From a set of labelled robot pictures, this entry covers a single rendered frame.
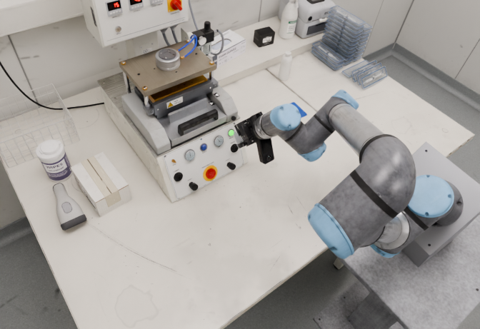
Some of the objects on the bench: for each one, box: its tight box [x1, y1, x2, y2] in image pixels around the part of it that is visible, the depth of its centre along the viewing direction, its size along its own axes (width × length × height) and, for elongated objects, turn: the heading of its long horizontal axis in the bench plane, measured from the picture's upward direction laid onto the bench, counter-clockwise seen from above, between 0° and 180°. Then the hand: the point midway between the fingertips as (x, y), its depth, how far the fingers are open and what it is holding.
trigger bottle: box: [279, 0, 302, 39], centre depth 193 cm, size 9×8×25 cm
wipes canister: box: [36, 140, 72, 183], centre depth 134 cm, size 9×9×15 cm
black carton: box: [253, 26, 275, 48], centre depth 194 cm, size 6×9×7 cm
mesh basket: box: [0, 83, 80, 168], centre depth 146 cm, size 22×26×13 cm
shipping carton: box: [71, 152, 132, 217], centre depth 133 cm, size 19×13×9 cm
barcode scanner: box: [53, 183, 87, 231], centre depth 127 cm, size 20×8×8 cm, turn 33°
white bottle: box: [279, 51, 292, 81], centre depth 181 cm, size 5×5×14 cm
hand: (241, 145), depth 137 cm, fingers closed
